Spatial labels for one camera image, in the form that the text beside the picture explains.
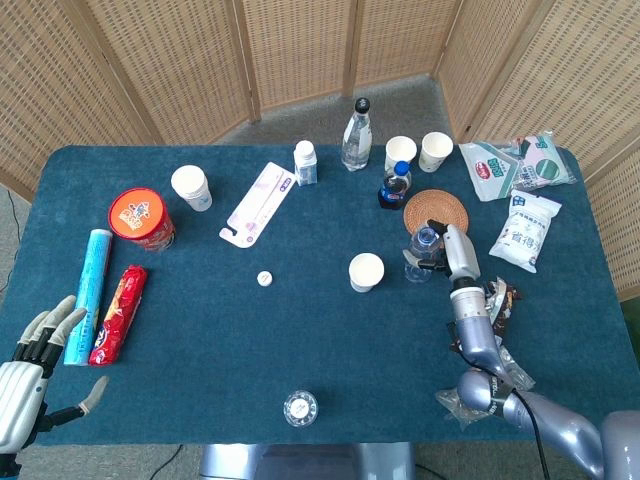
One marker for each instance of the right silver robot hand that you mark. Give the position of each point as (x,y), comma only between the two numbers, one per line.
(460,252)

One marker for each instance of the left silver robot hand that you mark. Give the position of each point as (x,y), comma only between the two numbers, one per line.
(20,400)

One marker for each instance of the small clear plastic bottle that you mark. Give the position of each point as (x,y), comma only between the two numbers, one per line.
(420,245)

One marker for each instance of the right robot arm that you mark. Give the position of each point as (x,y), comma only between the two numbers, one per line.
(475,330)

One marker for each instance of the Pepsi cola bottle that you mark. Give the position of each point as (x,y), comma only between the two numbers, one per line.
(394,192)

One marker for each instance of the single white paper cup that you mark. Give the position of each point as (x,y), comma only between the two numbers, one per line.
(366,270)

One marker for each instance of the tall clear black-capped bottle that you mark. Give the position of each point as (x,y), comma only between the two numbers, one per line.
(357,142)

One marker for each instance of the white milk drink bottle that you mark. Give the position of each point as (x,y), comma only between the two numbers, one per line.
(305,165)

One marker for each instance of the white bottle cap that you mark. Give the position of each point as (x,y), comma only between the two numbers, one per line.
(265,278)

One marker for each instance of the red round snack tub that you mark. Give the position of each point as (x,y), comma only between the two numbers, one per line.
(139,216)

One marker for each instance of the clear plastic water bottle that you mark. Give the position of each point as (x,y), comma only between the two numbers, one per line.
(300,408)

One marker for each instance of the round woven rattan coaster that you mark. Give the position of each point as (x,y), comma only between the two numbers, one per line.
(436,207)

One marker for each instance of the brown snack wrapper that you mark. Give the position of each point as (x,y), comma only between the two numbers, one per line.
(507,300)

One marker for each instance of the white salt bag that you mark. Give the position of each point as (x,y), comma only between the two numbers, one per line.
(525,232)

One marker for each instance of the green and white snack bag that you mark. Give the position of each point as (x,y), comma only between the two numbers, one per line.
(490,172)

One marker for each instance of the pink and green sponge pack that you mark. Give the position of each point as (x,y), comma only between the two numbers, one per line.
(547,165)

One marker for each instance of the red biscuit pack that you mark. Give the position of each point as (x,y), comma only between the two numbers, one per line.
(122,310)

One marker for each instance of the light blue tube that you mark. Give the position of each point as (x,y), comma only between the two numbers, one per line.
(92,280)

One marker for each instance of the clear bag of biscuits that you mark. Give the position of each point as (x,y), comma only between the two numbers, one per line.
(450,405)

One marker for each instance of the toothbrush in white package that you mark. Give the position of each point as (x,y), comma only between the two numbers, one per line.
(260,202)

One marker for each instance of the blue tablecloth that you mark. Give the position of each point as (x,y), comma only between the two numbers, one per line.
(225,340)

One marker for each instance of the grey robot torso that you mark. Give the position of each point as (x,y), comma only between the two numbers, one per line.
(305,462)

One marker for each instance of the stack of paper cups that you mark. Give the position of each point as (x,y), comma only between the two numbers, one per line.
(190,185)

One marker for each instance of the bamboo folding screen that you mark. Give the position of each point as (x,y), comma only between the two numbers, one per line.
(175,50)

